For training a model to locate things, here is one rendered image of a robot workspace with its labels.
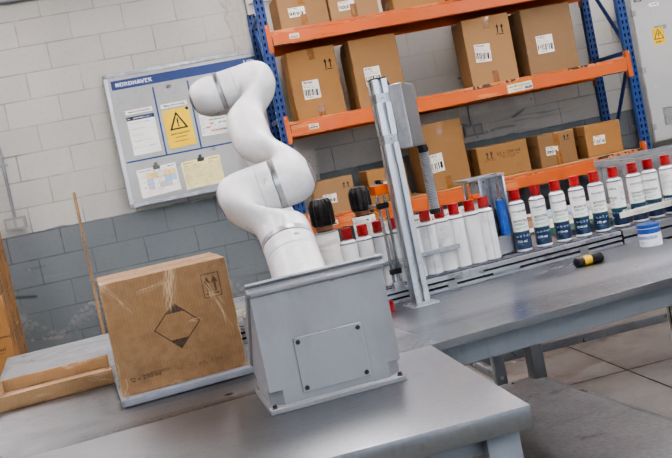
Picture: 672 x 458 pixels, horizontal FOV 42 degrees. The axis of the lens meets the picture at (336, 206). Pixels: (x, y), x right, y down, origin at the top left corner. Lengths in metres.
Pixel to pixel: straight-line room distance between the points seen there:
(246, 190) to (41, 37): 5.28
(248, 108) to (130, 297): 0.55
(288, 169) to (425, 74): 5.40
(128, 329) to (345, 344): 0.59
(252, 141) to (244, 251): 4.95
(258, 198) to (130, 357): 0.48
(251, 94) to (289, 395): 0.84
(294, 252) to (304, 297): 0.17
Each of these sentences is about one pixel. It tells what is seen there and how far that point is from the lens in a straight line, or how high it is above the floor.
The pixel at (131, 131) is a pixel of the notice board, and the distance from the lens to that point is 6.93.
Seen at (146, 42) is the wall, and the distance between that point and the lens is 7.13.
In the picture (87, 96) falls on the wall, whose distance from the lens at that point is 7.11.
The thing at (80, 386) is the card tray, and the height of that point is 0.85.
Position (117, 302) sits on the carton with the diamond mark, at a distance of 2.12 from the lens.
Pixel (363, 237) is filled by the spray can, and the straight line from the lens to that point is 2.67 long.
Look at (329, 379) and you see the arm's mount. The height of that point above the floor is 0.87.
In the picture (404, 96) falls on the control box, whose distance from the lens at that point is 2.57.
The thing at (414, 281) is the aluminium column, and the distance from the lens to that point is 2.58.
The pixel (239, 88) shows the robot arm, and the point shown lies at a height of 1.52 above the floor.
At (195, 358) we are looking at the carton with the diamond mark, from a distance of 2.16.
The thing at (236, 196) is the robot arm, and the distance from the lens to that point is 2.01.
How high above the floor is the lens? 1.30
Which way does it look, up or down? 3 degrees down
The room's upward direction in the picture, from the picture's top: 12 degrees counter-clockwise
